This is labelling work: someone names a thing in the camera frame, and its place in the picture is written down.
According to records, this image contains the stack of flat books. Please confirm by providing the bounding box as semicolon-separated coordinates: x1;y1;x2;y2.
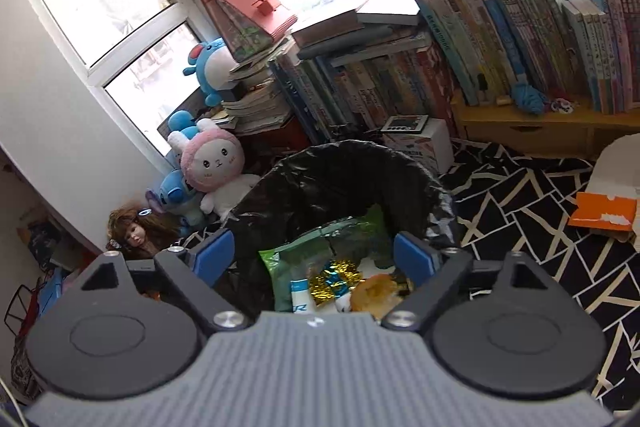
218;36;294;135

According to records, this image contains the leaning dark green book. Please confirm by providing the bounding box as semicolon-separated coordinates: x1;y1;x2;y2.
414;0;478;106

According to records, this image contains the gold blue foil wrapper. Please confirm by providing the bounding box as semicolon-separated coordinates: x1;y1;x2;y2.
308;260;362;307

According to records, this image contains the pink bunny plush toy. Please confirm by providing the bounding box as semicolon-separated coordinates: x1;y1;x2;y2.
168;118;260;221

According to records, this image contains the red triangular box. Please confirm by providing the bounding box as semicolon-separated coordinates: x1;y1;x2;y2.
200;0;297;63

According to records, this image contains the black lined trash bin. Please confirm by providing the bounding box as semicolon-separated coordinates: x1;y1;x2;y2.
226;140;461;315

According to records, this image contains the yellow wooden book stand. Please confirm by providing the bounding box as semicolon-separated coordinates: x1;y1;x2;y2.
451;91;639;159

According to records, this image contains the brown haired doll head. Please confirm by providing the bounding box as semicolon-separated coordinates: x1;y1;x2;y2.
107;204;180;260

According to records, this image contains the blue Stitch plush toy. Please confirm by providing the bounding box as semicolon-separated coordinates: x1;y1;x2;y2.
145;170;206;230

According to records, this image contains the orange white open envelope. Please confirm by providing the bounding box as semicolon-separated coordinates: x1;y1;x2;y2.
570;134;639;251

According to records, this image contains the black white patterned cloth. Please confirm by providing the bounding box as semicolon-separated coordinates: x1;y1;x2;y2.
183;141;639;413

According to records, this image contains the white blue delivery bag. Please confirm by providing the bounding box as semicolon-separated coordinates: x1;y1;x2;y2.
290;279;316;314

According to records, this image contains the blue white plush toy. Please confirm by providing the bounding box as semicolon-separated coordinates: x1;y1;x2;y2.
182;38;238;107

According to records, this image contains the green plastic snack bag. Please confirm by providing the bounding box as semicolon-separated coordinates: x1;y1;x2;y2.
259;205;395;312

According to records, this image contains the white cardboard box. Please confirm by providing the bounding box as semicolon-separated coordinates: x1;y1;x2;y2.
381;115;454;174

